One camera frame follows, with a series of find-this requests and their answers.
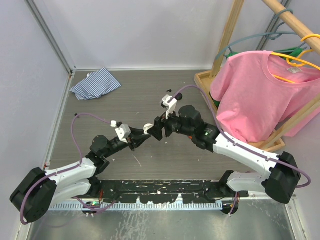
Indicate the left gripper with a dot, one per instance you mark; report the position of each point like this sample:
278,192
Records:
136,138

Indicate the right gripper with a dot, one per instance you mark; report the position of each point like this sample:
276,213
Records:
159,123

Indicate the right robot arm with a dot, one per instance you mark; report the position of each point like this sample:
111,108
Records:
273,174

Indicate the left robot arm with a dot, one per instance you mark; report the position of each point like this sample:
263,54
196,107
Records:
40,189

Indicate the black round charging case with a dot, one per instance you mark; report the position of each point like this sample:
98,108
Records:
179,97

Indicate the blue striped cloth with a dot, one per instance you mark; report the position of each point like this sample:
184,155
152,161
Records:
96,84

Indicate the green garment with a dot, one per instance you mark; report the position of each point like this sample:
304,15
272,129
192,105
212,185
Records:
216,103

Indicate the pink t-shirt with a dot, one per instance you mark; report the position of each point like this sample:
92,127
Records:
252,101

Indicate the wooden clothes rack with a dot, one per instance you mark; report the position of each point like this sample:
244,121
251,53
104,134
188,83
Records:
289,127

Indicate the yellow hanger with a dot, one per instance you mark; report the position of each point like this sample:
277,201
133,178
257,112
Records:
297,59

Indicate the green hanger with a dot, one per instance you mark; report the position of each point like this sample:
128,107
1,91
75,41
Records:
294,51

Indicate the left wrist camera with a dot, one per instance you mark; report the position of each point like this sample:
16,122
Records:
123,132

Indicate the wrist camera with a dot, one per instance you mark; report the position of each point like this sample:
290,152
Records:
123,132
169,103

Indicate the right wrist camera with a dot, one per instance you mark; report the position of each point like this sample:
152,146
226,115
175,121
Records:
169,103

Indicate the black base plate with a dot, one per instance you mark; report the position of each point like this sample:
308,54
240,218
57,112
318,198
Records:
159,191

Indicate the aluminium frame post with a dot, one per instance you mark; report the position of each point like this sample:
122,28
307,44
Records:
40,19

